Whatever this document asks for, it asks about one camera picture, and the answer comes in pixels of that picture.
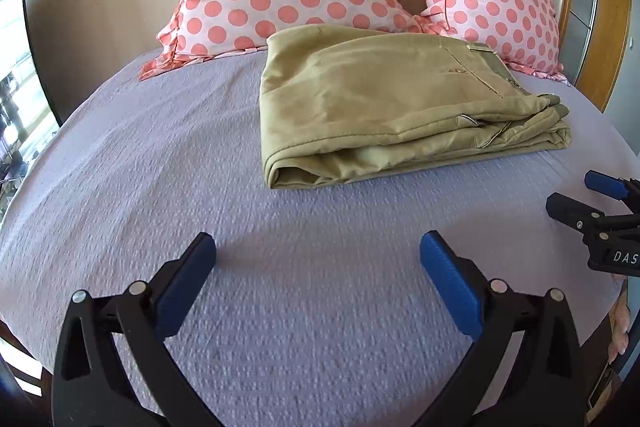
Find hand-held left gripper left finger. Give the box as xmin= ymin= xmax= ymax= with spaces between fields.
xmin=51 ymin=232 xmax=218 ymax=427

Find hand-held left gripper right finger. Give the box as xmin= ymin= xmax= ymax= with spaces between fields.
xmin=420 ymin=230 xmax=586 ymax=427

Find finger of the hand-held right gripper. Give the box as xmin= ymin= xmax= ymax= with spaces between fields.
xmin=545 ymin=192 xmax=640 ymax=242
xmin=584 ymin=170 xmax=640 ymax=208

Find khaki pants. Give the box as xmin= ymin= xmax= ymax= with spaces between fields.
xmin=259 ymin=26 xmax=573 ymax=192

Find lavender textured bedspread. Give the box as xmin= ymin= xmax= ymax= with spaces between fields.
xmin=0 ymin=43 xmax=632 ymax=427

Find wooden wardrobe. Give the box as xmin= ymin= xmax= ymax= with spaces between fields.
xmin=570 ymin=0 xmax=640 ymax=112

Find dark framed window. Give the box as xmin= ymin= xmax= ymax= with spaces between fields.
xmin=0 ymin=0 xmax=66 ymax=228

